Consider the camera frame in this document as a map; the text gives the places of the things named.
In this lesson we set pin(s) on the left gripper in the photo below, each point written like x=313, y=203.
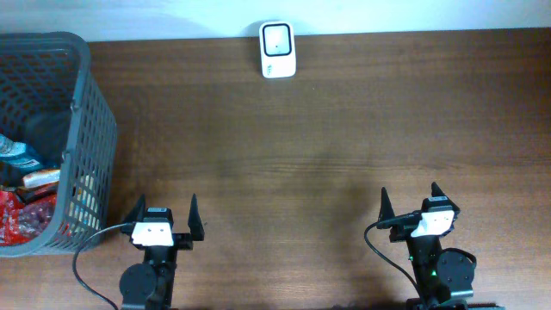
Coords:
x=184, y=242

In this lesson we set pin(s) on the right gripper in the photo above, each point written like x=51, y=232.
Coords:
x=386, y=210

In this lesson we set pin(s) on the small orange snack packet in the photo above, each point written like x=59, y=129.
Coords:
x=40, y=178

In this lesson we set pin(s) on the red snack bag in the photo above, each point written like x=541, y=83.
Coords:
x=21, y=222

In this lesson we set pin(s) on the blue mouthwash bottle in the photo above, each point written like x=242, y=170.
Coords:
x=21, y=156

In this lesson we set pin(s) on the yellow snack bag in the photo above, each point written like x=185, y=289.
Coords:
x=84, y=206

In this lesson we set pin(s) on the black red snack packet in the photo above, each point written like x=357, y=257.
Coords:
x=28, y=196

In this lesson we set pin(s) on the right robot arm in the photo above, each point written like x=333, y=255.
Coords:
x=443, y=277

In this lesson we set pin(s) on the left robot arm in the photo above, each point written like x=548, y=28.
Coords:
x=149, y=284

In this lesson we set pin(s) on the grey plastic mesh basket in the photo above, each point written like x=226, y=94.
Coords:
x=51, y=101

